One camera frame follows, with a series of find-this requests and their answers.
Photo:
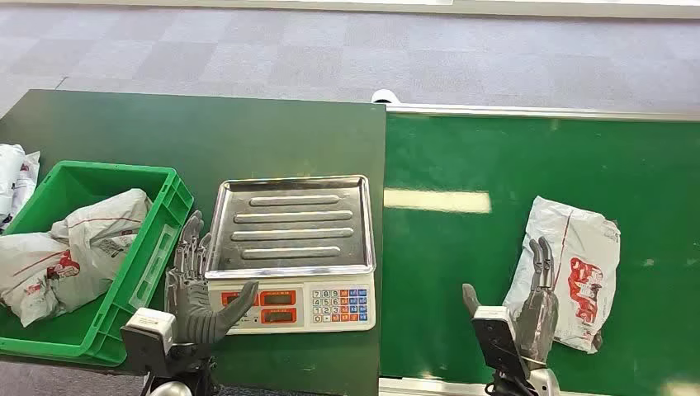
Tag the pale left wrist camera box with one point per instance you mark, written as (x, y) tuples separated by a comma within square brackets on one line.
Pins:
[(148, 328)]

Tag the green plastic crate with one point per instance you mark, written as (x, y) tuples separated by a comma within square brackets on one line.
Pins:
[(158, 218)]

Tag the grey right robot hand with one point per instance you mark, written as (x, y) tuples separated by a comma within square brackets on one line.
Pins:
[(538, 322)]

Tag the green conveyor belt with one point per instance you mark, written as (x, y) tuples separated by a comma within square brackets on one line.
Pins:
[(465, 257)]

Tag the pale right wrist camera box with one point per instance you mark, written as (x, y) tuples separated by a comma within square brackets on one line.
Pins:
[(495, 339)]

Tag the white round roller end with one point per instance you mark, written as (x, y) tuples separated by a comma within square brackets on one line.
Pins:
[(385, 97)]

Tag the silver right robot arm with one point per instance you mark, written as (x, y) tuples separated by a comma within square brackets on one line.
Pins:
[(541, 382)]

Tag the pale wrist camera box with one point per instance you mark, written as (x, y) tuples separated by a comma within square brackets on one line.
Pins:
[(148, 328), (495, 339)]

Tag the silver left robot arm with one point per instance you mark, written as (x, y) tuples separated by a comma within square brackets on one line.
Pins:
[(191, 371)]

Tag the white plastic mailer bag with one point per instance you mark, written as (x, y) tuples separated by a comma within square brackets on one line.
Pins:
[(8, 175), (27, 180)]

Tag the steel scale pan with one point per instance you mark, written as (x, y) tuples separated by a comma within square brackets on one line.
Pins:
[(295, 229)]

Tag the white electronic scale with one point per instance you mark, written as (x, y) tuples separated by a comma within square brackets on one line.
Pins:
[(328, 309)]

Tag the white package with red logo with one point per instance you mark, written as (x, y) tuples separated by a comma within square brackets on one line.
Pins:
[(579, 257), (27, 273), (106, 229)]

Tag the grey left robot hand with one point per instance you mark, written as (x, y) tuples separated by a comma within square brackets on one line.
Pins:
[(191, 311)]

